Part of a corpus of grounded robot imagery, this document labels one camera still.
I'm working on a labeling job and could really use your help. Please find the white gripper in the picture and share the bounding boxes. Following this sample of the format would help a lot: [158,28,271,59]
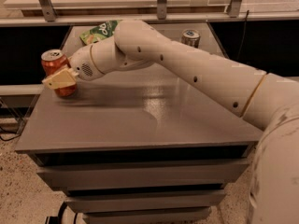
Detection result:
[42,45,104,90]

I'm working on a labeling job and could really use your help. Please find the red coke can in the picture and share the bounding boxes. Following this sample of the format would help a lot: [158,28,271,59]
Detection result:
[40,49,78,98]

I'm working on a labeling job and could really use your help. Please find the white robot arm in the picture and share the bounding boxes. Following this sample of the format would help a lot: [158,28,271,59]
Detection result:
[42,20,299,224]

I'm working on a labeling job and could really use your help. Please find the silver slim drink can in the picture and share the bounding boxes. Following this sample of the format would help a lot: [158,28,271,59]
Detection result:
[181,29,201,48]

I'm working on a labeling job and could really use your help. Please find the green chip bag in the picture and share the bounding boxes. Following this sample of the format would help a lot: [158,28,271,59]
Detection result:
[79,20,121,45]

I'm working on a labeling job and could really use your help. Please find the grey drawer cabinet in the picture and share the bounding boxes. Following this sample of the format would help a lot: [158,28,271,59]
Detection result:
[14,22,269,224]

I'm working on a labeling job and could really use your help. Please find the metal railing frame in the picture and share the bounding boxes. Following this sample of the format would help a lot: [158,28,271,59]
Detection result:
[0,0,299,26]

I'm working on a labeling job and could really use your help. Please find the black hanging cable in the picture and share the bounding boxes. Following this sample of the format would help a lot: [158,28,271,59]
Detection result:
[235,9,250,67]

